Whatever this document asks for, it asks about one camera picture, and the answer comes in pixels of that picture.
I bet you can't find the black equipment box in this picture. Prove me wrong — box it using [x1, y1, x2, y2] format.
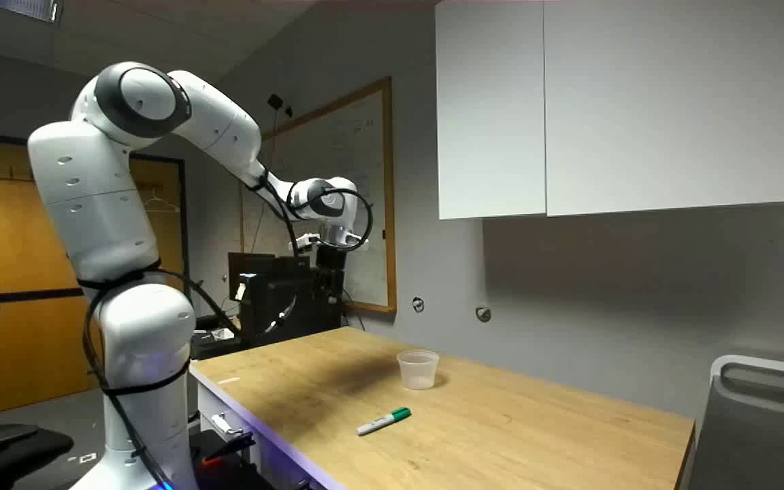
[227, 250, 347, 347]

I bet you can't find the black device with red parts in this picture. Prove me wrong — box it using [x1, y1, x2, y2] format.
[189, 411, 274, 490]

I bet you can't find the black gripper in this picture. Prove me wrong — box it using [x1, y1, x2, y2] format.
[313, 242, 351, 277]

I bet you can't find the small black wall device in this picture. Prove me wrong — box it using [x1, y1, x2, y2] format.
[264, 90, 298, 120]

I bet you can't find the black door push bar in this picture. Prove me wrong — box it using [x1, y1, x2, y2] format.
[0, 284, 87, 322]

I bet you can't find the white wall cabinet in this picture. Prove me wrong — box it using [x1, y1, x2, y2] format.
[433, 0, 551, 223]
[542, 0, 784, 222]

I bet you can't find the green and white marker pen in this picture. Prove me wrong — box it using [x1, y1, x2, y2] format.
[354, 407, 415, 438]

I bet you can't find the orange wooden door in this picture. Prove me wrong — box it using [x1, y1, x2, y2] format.
[0, 133, 189, 422]

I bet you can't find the wood framed whiteboard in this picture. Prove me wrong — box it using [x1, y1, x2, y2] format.
[237, 77, 400, 318]

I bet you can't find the rectangular ceiling light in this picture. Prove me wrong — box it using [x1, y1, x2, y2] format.
[0, 0, 67, 24]

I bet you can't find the clear plastic cup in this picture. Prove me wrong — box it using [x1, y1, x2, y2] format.
[396, 348, 444, 392]

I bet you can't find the black office chair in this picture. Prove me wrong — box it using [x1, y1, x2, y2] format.
[0, 419, 78, 490]

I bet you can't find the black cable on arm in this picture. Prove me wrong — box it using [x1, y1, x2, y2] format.
[80, 170, 380, 490]

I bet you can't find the grey chair back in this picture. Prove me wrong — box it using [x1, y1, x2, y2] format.
[683, 351, 784, 490]

